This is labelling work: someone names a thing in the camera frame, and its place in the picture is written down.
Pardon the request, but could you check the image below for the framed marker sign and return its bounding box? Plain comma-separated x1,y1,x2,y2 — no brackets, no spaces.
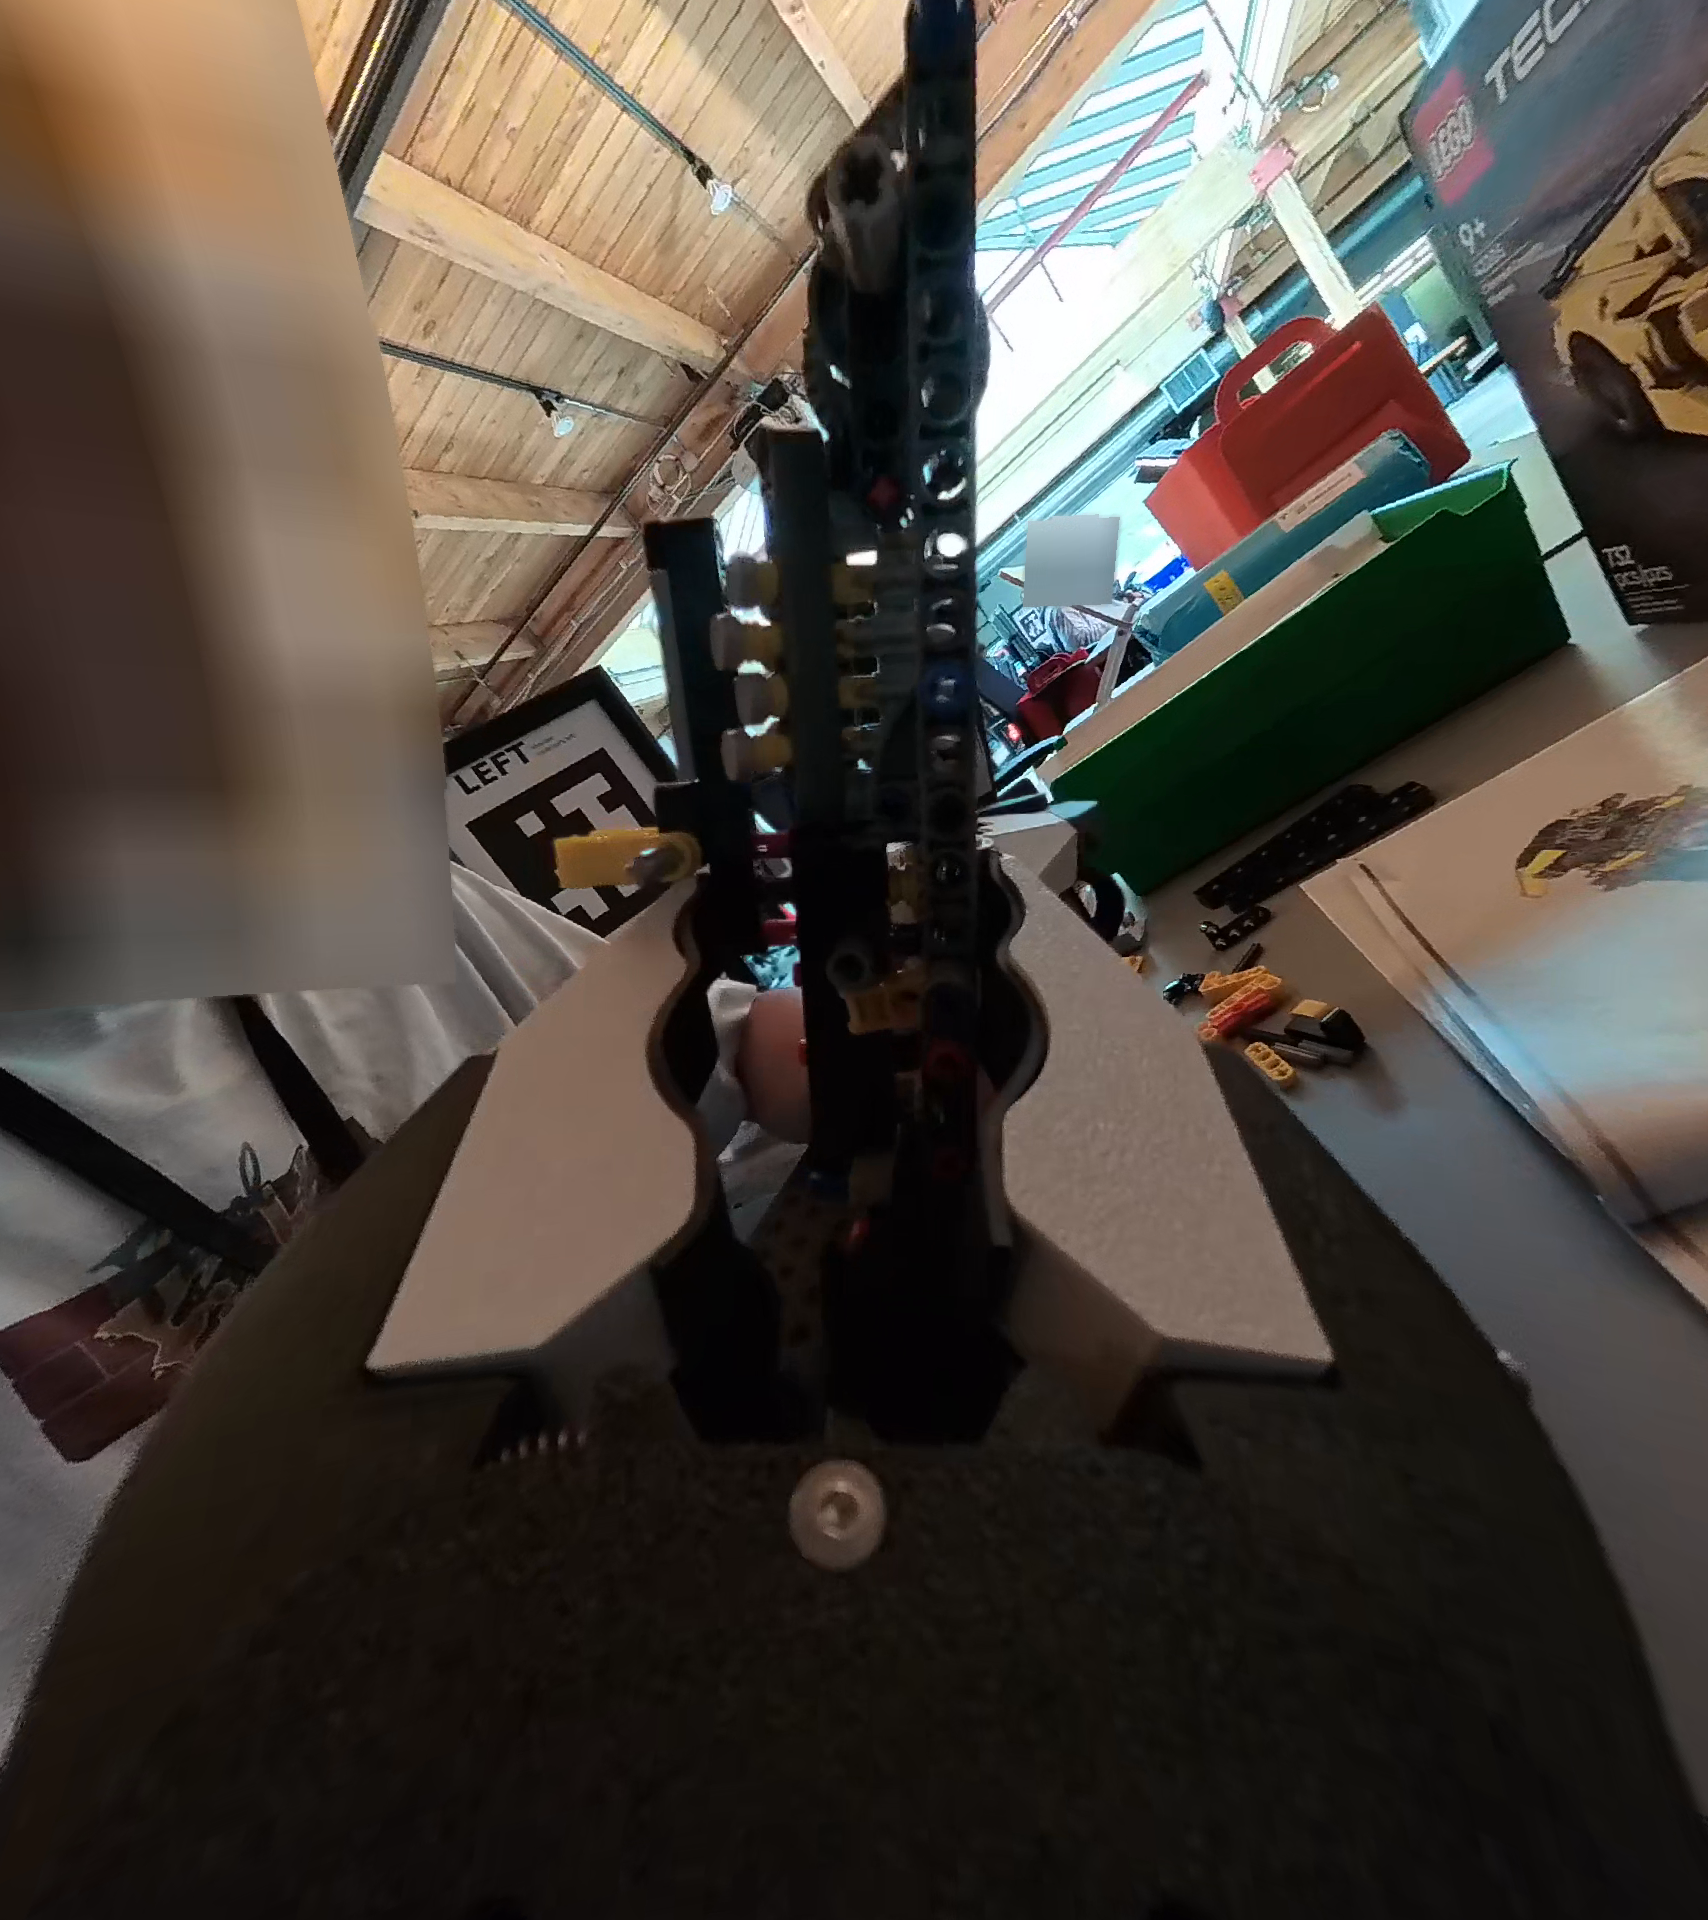
439,665,705,940

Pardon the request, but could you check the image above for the lego car chassis assembly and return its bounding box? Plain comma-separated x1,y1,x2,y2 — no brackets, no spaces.
643,0,1040,1351

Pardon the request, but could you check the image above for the person's left hand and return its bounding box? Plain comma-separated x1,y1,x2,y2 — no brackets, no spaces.
736,989,814,1141

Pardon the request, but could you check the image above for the long black lego beam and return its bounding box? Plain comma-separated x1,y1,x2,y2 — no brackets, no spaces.
1192,779,1437,911

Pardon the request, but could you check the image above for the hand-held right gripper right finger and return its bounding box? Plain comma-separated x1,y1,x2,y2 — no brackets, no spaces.
987,851,1339,1428

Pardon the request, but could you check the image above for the lego set box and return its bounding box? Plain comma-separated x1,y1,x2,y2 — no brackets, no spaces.
1399,0,1708,624

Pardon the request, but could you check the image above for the green plastic bin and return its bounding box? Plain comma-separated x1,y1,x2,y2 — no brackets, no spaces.
1048,463,1572,898

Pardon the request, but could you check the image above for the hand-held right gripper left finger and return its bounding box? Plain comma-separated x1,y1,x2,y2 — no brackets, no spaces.
362,875,736,1379

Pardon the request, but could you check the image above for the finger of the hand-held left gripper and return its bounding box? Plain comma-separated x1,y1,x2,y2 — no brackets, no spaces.
995,798,1148,962

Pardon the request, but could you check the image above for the red carry case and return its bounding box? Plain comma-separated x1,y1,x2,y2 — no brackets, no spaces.
1146,305,1472,572

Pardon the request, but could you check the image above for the teal cardboard box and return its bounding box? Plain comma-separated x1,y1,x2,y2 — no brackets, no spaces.
1129,425,1472,662

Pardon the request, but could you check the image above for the open lego instruction booklet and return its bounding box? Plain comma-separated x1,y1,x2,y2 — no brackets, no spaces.
1304,613,1708,1411

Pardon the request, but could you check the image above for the black lanyard strap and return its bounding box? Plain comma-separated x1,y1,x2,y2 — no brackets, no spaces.
0,995,383,1277

